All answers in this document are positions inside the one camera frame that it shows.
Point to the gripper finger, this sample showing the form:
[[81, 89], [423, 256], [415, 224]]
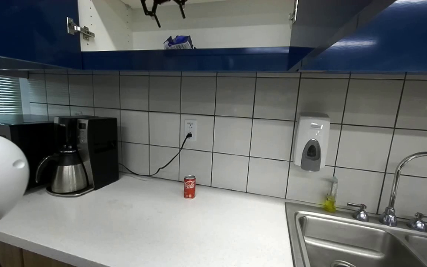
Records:
[[182, 8], [155, 17]]

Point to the blue packet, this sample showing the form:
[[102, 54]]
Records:
[[178, 42]]

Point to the blue cabinet door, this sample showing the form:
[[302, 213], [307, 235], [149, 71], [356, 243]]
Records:
[[321, 26], [24, 29], [402, 40]]

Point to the black coffee maker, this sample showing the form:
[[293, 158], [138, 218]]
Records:
[[98, 148]]

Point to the red soda can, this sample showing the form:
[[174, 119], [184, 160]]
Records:
[[189, 187]]

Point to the black microwave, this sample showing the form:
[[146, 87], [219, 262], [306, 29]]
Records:
[[32, 144]]

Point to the steel coffee carafe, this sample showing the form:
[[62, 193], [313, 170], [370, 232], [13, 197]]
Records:
[[69, 174]]

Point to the white soap dispenser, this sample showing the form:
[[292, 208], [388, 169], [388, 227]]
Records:
[[311, 141]]

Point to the yellow dish soap bottle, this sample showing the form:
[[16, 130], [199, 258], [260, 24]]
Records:
[[330, 202]]

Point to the steel sink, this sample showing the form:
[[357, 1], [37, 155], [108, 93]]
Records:
[[332, 233]]

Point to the chrome tap lever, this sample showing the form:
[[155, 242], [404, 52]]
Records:
[[360, 213], [418, 222]]

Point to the chrome tap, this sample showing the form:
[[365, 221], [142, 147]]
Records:
[[395, 185]]

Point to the blue wall cabinet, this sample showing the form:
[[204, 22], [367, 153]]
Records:
[[213, 59]]

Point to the white wall socket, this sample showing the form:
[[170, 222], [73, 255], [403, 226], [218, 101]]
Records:
[[190, 128]]

